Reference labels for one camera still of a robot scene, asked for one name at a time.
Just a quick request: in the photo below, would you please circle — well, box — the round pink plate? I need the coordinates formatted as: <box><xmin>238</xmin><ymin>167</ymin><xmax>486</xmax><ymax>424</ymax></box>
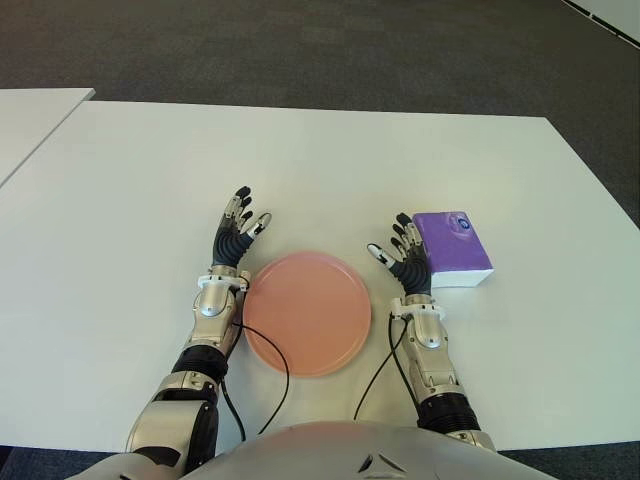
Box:
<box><xmin>241</xmin><ymin>249</ymin><xmax>374</xmax><ymax>379</ymax></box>

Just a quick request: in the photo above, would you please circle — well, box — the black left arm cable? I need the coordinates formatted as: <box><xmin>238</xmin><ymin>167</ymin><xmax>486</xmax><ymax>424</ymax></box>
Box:
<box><xmin>222</xmin><ymin>279</ymin><xmax>293</xmax><ymax>444</ymax></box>

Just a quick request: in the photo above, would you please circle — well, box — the silver robot torso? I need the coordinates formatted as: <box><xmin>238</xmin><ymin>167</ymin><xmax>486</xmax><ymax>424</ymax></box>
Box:
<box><xmin>99</xmin><ymin>422</ymin><xmax>551</xmax><ymax>480</ymax></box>

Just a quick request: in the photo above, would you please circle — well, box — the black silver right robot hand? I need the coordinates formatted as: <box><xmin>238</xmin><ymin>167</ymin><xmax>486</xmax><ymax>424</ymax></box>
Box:
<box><xmin>366</xmin><ymin>212</ymin><xmax>435</xmax><ymax>297</ymax></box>

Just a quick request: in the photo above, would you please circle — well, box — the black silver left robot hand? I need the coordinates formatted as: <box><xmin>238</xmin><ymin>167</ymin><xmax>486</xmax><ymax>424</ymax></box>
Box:
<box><xmin>209</xmin><ymin>185</ymin><xmax>274</xmax><ymax>270</ymax></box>

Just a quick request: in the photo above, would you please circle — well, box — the white panel with black slots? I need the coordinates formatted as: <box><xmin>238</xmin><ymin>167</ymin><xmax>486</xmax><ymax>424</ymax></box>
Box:
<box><xmin>559</xmin><ymin>0</ymin><xmax>640</xmax><ymax>49</ymax></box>

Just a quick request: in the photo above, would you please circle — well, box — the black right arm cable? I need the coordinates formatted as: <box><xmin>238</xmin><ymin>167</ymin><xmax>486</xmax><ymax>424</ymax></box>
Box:
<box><xmin>353</xmin><ymin>312</ymin><xmax>419</xmax><ymax>424</ymax></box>

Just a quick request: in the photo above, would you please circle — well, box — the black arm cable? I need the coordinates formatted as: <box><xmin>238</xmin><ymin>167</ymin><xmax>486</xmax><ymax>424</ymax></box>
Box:
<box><xmin>222</xmin><ymin>279</ymin><xmax>293</xmax><ymax>444</ymax></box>
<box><xmin>353</xmin><ymin>312</ymin><xmax>419</xmax><ymax>424</ymax></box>

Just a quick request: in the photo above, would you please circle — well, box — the purple tissue paper pack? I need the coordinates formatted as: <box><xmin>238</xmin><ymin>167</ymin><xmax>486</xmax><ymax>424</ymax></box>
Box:
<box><xmin>412</xmin><ymin>209</ymin><xmax>497</xmax><ymax>290</ymax></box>

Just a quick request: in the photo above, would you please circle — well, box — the white neighbouring table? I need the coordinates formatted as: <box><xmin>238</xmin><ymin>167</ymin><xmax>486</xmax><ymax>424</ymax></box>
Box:
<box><xmin>0</xmin><ymin>88</ymin><xmax>96</xmax><ymax>189</ymax></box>

